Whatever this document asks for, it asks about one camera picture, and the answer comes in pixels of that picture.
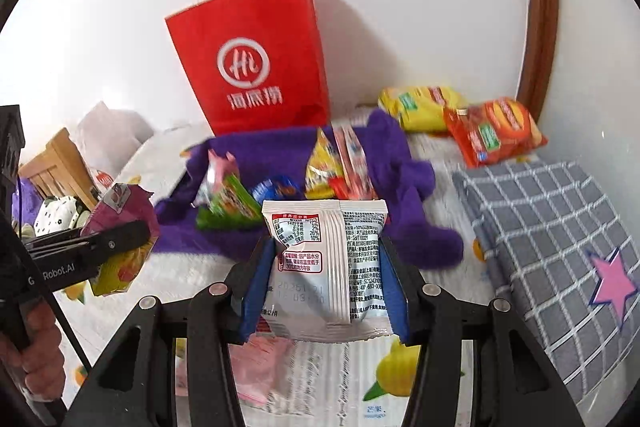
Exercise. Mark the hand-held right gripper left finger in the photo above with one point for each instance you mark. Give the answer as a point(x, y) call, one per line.
point(255, 292)

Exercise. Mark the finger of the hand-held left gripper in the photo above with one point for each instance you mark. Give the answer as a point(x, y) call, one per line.
point(120, 239)

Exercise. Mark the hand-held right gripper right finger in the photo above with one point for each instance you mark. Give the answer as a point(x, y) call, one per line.
point(395, 297)

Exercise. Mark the pink and yellow snack packet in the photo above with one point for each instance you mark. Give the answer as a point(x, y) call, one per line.
point(125, 207)

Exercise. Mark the white snack packet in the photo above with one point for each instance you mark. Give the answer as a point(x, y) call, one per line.
point(320, 247)

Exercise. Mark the person's left hand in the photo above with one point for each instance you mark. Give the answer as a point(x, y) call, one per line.
point(40, 347)

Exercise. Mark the white polka dot plush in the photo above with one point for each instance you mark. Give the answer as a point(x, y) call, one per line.
point(55, 214)

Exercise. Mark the purple fabric item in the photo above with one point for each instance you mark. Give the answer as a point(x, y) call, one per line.
point(22, 207)

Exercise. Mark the flat pink packet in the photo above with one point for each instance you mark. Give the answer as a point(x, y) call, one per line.
point(260, 372)

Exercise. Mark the green snack packet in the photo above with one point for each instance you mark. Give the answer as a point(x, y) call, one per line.
point(230, 202)

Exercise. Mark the wooden chair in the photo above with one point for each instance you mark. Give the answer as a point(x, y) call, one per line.
point(55, 167)

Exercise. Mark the fruit print bed sheet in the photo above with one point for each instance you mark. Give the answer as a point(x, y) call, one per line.
point(340, 382)

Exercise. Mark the blue snack packet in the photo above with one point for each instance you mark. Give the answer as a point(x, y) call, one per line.
point(275, 187)

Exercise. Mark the white plastic bag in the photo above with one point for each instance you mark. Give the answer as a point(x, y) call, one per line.
point(110, 132)

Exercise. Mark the purple towel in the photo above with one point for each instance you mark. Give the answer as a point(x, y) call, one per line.
point(400, 187)

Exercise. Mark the pale pink snack packet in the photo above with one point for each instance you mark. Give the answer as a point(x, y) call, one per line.
point(220, 169)

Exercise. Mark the red and white snack strip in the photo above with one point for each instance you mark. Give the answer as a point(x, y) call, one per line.
point(355, 162)

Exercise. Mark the yellow candy bag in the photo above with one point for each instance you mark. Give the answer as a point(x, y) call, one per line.
point(320, 162)

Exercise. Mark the grey checked pillow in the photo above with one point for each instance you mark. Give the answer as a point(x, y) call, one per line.
point(540, 227)

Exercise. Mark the yellow chip bag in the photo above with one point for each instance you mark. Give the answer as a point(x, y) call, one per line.
point(420, 112)

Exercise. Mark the orange chip bag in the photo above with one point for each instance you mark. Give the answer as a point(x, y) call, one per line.
point(495, 132)

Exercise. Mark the red paper bag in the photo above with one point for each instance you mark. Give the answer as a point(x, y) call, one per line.
point(260, 32)

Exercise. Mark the brown wooden door frame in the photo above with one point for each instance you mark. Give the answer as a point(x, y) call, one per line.
point(542, 7)

